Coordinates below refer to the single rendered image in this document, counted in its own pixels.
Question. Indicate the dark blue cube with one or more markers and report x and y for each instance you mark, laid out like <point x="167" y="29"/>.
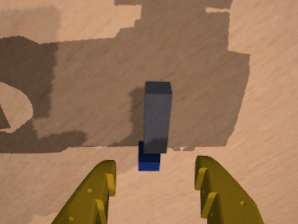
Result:
<point x="147" y="162"/>

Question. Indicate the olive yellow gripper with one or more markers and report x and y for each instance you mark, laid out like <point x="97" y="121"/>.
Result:
<point x="222" y="199"/>

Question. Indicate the grey rectangular block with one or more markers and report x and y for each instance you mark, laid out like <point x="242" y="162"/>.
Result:
<point x="157" y="112"/>

